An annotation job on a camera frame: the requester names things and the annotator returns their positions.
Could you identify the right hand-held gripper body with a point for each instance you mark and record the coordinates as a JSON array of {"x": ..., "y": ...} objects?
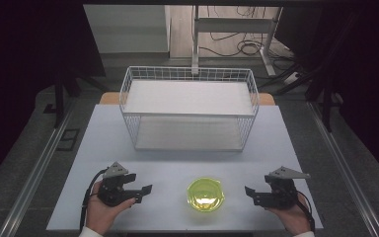
[{"x": 281, "y": 194}]

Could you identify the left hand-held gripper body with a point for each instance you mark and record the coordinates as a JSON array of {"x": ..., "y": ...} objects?
[{"x": 112, "y": 192}]

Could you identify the yellow-green translucent bowl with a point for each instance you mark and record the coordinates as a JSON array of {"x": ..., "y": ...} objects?
[{"x": 205, "y": 195}]

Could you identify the person's left hand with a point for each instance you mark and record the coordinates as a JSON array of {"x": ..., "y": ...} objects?
[{"x": 103, "y": 214}]

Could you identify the person's right hand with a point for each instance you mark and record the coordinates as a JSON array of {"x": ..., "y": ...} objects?
[{"x": 292, "y": 217}]

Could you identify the black floor socket plate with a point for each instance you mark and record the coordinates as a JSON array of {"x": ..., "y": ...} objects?
[{"x": 68, "y": 140}]

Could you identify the wooden table under white top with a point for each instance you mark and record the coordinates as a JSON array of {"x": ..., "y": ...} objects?
[{"x": 109, "y": 98}]

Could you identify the black metal stand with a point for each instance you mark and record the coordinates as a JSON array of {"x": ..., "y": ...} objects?
[
  {"x": 325, "y": 95},
  {"x": 59, "y": 98}
]

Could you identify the white power strip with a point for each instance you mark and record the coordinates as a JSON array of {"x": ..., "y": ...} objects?
[{"x": 291, "y": 78}]

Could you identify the dark curtain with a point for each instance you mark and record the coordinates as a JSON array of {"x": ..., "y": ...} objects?
[
  {"x": 368, "y": 82},
  {"x": 23, "y": 65}
]

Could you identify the white cabinet panel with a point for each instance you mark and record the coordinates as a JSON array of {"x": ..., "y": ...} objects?
[{"x": 128, "y": 28}]

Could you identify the aluminium floor rail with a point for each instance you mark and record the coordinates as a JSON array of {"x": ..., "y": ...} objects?
[
  {"x": 36, "y": 171},
  {"x": 345, "y": 171}
]

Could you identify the white metal desk frame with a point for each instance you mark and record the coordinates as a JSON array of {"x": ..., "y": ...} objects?
[{"x": 233, "y": 24}]

